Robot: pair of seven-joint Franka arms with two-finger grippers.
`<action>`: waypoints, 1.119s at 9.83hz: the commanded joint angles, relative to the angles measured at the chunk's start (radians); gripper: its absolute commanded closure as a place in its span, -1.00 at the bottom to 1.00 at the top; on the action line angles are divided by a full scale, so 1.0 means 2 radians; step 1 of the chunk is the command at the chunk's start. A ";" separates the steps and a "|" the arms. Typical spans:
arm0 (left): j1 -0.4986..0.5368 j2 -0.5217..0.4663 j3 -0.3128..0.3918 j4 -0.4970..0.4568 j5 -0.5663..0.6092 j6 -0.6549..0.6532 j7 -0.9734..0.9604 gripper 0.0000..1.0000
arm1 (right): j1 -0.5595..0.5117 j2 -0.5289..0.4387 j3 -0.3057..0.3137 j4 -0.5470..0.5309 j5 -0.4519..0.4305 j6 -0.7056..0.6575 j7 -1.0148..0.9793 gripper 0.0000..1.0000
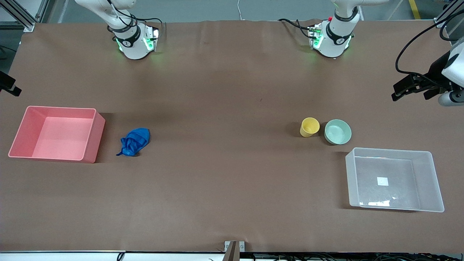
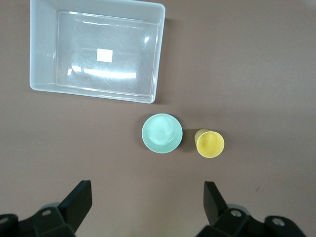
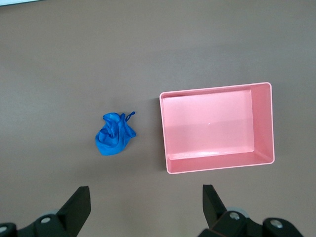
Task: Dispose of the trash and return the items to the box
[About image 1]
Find light green bowl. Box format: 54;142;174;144
324;119;352;145

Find yellow cup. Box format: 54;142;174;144
300;117;320;138

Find blue cloth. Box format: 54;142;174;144
116;128;150;157

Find pink plastic bin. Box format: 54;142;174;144
8;106;106;163

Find clear plastic bin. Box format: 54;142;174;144
345;147;445;213

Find brown table cover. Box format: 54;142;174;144
0;20;464;253

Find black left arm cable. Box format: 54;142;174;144
395;14;464;84

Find aluminium frame post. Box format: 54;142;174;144
435;0;464;28
0;0;49;32

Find black left base cable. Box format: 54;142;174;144
278;18;316;39

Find black base cable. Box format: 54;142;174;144
105;0;166;35
278;18;316;39

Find black right base cable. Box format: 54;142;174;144
105;0;166;35

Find metal bracket with brown bar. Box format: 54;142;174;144
224;241;245;261

